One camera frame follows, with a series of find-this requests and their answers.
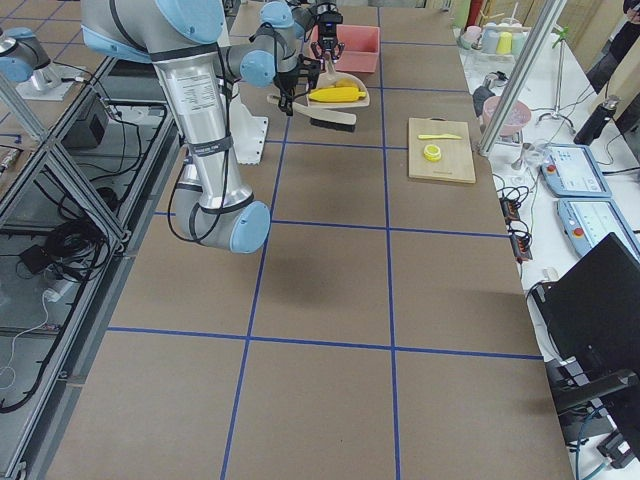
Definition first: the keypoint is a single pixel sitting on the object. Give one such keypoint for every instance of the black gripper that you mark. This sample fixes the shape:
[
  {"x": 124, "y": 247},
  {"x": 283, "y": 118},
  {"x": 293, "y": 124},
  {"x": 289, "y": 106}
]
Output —
[
  {"x": 286, "y": 83},
  {"x": 328, "y": 35}
]

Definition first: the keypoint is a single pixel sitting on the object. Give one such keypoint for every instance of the beige plastic dustpan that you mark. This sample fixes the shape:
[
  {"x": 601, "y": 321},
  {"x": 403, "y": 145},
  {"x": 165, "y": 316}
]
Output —
[{"x": 330, "y": 77}]

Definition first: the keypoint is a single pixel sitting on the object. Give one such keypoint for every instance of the yellow toy corn cob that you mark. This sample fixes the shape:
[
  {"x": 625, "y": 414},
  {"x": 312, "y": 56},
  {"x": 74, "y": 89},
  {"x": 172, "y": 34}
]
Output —
[{"x": 345, "y": 94}]

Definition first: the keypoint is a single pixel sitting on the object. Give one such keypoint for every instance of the beige hand brush black bristles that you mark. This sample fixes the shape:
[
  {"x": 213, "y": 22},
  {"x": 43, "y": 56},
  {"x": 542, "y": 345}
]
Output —
[{"x": 328, "y": 119}]

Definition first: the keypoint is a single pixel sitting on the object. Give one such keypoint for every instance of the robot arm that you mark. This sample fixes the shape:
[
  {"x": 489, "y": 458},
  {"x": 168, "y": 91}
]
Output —
[
  {"x": 180, "y": 39},
  {"x": 25, "y": 61}
]

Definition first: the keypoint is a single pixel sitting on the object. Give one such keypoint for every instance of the pink plastic bin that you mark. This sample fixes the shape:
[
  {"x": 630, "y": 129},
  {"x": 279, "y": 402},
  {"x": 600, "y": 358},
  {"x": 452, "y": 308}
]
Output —
[{"x": 361, "y": 49}]

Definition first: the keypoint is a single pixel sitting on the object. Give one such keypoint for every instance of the yellow plastic toy knife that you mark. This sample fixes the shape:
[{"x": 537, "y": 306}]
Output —
[{"x": 443, "y": 136}]

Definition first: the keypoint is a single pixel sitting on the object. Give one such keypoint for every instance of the yellow toy lemon slices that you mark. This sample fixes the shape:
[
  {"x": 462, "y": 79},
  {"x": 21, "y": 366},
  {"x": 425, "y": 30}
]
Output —
[{"x": 432, "y": 153}]

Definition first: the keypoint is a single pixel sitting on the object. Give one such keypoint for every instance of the wooden cutting board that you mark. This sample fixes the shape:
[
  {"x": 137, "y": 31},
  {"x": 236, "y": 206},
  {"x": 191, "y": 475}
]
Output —
[{"x": 456, "y": 164}]

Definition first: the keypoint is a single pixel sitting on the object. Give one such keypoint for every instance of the dark grey cloth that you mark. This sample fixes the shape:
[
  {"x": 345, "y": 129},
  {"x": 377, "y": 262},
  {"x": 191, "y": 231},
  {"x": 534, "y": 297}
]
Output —
[{"x": 480, "y": 95}]

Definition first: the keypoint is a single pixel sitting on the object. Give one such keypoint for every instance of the stack of coloured cups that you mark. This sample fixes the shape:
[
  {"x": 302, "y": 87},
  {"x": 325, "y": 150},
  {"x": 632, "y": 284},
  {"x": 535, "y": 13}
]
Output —
[{"x": 502, "y": 39}]

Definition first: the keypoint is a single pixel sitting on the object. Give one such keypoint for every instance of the pink bowl with ice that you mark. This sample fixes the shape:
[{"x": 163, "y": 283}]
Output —
[{"x": 519, "y": 116}]

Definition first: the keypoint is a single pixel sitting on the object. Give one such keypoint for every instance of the metal lab stand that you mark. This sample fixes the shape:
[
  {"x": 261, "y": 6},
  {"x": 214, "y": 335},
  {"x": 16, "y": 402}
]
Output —
[{"x": 554, "y": 113}]

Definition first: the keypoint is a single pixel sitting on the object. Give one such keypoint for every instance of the upper teach pendant tablet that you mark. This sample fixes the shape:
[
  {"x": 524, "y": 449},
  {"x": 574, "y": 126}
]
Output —
[{"x": 570, "y": 170}]

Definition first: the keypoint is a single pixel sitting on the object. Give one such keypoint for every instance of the teach pendant tablet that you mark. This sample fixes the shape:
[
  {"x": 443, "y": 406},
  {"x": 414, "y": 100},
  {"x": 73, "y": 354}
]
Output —
[
  {"x": 587, "y": 221},
  {"x": 570, "y": 170}
]

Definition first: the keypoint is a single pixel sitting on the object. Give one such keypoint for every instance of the person in dark jacket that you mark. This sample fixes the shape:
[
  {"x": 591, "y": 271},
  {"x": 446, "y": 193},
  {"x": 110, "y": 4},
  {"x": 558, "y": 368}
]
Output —
[{"x": 626, "y": 37}]

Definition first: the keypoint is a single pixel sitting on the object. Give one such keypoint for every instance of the lower teach pendant tablet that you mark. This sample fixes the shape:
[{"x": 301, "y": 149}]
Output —
[{"x": 587, "y": 221}]

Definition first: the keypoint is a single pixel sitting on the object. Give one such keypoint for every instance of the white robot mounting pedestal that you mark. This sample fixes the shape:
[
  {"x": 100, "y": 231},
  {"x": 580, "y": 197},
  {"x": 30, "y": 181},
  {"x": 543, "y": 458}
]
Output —
[{"x": 249, "y": 133}]

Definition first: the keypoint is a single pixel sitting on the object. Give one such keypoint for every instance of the aluminium frame post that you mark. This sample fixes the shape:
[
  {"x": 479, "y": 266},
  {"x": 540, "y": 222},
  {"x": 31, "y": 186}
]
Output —
[{"x": 542, "y": 28}]

